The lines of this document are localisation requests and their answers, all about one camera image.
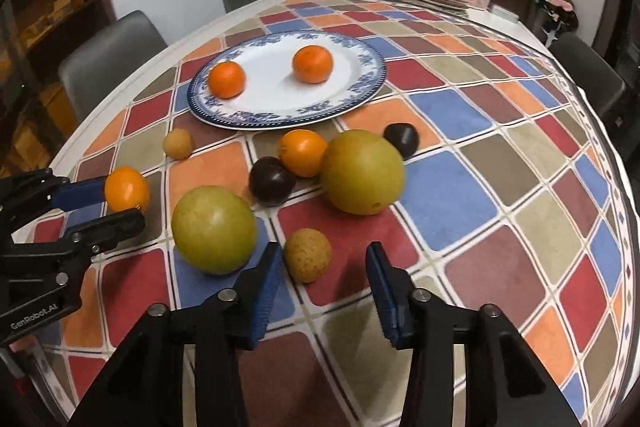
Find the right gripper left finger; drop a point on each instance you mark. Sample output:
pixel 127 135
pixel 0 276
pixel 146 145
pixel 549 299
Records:
pixel 141 384

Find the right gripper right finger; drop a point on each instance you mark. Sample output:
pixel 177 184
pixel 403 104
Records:
pixel 506 384

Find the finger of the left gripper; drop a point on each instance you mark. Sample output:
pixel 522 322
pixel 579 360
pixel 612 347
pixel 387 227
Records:
pixel 83 242
pixel 69 196

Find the small back mandarin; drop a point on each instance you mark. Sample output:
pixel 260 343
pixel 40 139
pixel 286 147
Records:
pixel 125 188

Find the brown longan fruit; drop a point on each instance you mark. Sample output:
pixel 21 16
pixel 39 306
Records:
pixel 307 255
pixel 178 144

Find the large green pear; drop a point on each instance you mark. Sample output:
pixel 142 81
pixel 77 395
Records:
pixel 214 230

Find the orange mandarin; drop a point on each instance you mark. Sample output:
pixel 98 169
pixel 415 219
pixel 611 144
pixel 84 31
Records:
pixel 226 80
pixel 301 151
pixel 312 64

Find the dark plum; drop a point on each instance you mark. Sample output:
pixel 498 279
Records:
pixel 403 137
pixel 270 182

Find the large yellow pear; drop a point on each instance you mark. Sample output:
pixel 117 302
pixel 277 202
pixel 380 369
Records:
pixel 361 173

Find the near grey chair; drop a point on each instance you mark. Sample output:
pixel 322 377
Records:
pixel 103 62

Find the colourful checkered tablecloth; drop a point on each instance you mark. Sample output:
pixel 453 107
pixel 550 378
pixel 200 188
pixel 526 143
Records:
pixel 515 196

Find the blue rimmed white plate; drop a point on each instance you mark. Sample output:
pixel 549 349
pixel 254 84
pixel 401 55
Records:
pixel 273 98

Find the right grey chair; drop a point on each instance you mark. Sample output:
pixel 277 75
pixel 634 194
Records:
pixel 602 85

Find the small grey box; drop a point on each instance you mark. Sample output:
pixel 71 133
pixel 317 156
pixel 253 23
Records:
pixel 504 13

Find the small cart with pink toy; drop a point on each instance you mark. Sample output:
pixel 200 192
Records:
pixel 554 18

